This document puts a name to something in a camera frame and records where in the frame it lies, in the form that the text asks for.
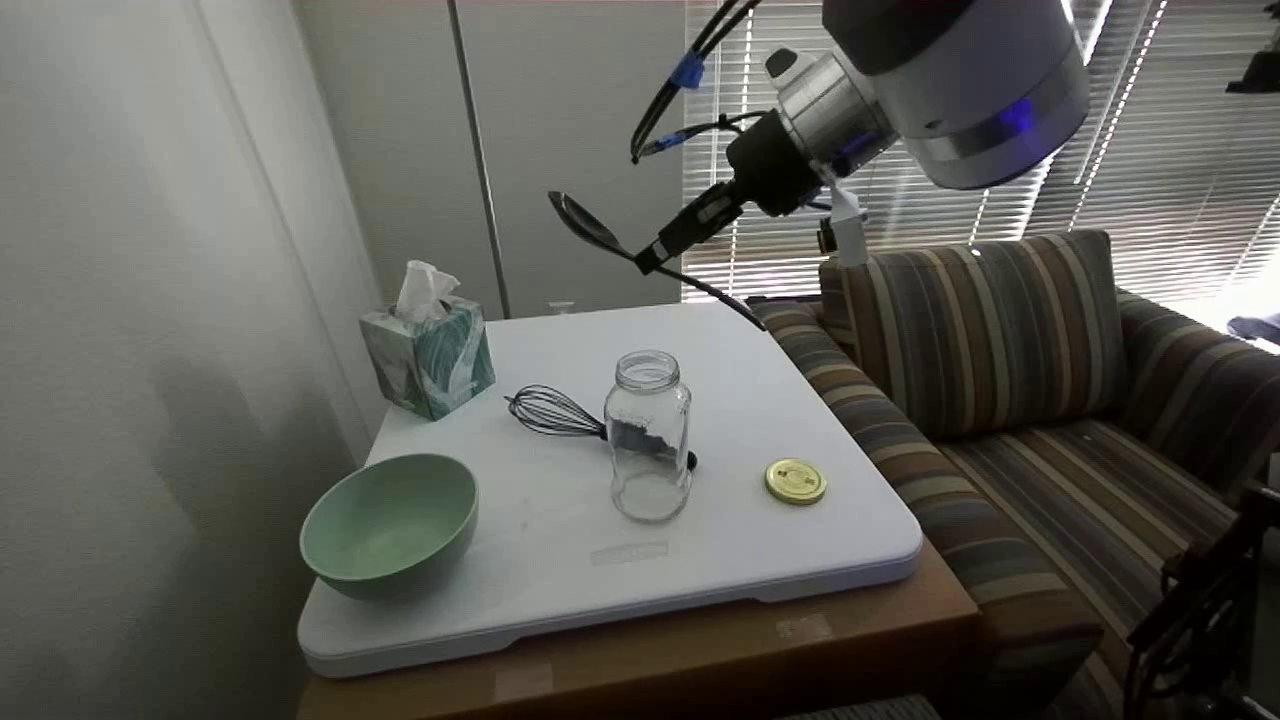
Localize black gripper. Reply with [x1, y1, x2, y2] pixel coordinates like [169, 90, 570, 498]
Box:
[635, 113, 820, 273]

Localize black plastic spoon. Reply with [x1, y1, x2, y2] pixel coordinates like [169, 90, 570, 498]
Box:
[548, 194, 661, 277]

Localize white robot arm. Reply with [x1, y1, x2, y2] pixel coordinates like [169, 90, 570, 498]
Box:
[639, 0, 1089, 273]

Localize clear glass jar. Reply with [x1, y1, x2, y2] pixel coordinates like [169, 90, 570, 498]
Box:
[603, 348, 692, 525]

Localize gold jar lid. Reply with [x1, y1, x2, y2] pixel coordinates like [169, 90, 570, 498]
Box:
[765, 457, 828, 503]

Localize green patterned tissue box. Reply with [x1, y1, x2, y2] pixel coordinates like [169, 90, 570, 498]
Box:
[360, 262, 496, 419]

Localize striped sofa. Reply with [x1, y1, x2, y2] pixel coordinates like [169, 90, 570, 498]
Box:
[750, 228, 1280, 720]

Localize white window blinds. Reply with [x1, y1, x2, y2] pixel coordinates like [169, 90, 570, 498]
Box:
[664, 0, 1280, 329]

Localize light green bowl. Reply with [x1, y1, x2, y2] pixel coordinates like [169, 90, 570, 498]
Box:
[294, 452, 478, 597]

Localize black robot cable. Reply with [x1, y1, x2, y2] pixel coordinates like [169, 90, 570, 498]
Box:
[628, 0, 769, 170]

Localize black wire whisk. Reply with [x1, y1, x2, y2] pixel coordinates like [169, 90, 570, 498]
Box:
[507, 386, 677, 462]

